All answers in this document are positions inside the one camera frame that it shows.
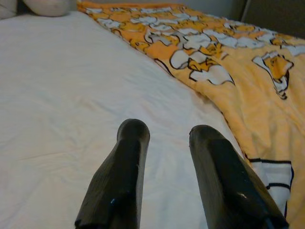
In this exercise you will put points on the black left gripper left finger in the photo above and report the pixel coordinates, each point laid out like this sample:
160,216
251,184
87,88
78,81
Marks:
114,190

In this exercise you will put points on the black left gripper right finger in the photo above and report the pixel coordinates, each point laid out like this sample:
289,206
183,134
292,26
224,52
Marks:
226,186

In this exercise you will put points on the yellow cartoon egg blanket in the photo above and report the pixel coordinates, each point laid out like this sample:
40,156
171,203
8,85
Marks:
262,107

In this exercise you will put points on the white mattress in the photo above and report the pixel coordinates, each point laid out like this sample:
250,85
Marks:
71,95

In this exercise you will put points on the dark grey cabinet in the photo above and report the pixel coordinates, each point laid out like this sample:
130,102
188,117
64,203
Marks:
274,14

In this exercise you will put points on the beige plush toy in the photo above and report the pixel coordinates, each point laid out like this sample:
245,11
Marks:
47,7

